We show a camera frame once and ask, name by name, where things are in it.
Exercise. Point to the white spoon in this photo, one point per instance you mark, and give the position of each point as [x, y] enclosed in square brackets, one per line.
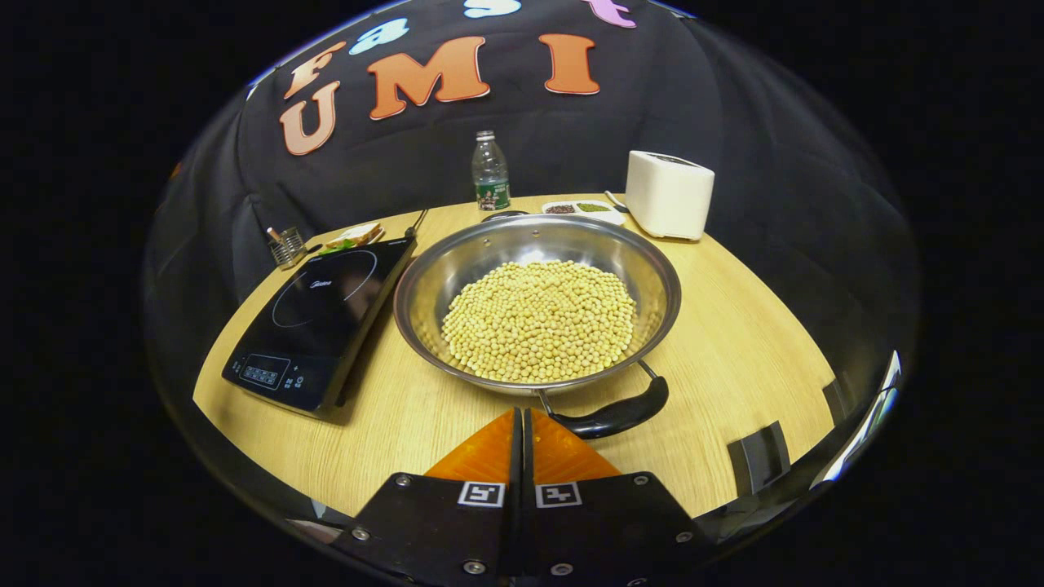
[616, 201]

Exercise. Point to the sandwich with lettuce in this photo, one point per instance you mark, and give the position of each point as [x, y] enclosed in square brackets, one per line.
[355, 236]

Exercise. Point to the pile of yellow soybeans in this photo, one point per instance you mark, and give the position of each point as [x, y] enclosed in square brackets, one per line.
[538, 322]

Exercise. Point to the white toaster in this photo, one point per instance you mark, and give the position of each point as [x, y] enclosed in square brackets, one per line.
[669, 196]

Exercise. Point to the clear glass holder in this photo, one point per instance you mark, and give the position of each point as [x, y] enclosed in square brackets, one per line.
[287, 247]

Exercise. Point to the clear plastic water bottle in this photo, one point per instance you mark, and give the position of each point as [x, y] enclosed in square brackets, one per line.
[490, 175]

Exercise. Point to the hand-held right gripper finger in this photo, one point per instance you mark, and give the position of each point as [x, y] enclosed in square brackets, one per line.
[530, 522]
[515, 522]

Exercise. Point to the black induction cooktop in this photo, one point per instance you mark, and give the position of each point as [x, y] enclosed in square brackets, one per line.
[318, 318]

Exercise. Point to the white divided bean plate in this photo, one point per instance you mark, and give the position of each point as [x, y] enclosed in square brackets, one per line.
[583, 209]

